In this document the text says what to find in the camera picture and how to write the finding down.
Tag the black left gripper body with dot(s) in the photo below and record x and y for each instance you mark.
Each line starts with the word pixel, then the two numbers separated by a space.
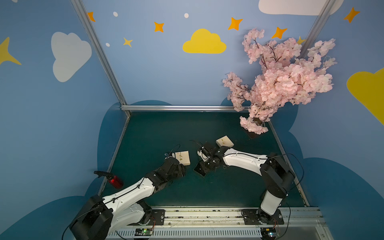
pixel 179 168

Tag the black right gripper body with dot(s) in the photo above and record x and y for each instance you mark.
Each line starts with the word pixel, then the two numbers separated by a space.
pixel 208 160

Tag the white lift-off lid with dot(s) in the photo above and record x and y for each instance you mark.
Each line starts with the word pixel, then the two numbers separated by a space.
pixel 183 158

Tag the green jewelry box base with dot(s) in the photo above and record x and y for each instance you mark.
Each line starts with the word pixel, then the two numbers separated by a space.
pixel 202 168

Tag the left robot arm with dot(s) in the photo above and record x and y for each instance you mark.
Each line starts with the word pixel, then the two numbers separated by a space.
pixel 100 216

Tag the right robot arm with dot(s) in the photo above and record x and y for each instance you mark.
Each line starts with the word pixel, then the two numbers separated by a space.
pixel 275 172

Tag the cream flower print box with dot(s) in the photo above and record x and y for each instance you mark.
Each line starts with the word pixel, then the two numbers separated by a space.
pixel 224 142

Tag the left green circuit board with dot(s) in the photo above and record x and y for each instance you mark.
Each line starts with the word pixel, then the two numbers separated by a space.
pixel 143 232

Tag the green circuit board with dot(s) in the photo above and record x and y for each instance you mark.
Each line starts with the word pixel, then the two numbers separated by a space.
pixel 143 232
pixel 268 234

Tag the right green circuit board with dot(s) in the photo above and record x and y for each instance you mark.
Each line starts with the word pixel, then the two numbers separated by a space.
pixel 268 234

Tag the pink cherry blossom tree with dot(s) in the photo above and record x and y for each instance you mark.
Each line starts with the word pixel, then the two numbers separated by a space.
pixel 285 78

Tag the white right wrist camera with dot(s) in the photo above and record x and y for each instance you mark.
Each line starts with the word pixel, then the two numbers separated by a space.
pixel 202 156

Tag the front aluminium rail base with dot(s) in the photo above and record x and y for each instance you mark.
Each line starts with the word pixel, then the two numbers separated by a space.
pixel 228 223

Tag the aluminium back frame rail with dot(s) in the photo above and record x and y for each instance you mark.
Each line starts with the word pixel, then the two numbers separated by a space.
pixel 164 108

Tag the aluminium right frame post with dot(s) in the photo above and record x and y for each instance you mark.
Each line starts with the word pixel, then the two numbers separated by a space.
pixel 317 27

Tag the aluminium frame post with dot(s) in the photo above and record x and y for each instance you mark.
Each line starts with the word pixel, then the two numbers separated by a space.
pixel 88 26
pixel 317 27

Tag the aluminium left frame post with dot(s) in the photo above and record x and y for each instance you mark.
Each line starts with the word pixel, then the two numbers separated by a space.
pixel 88 26

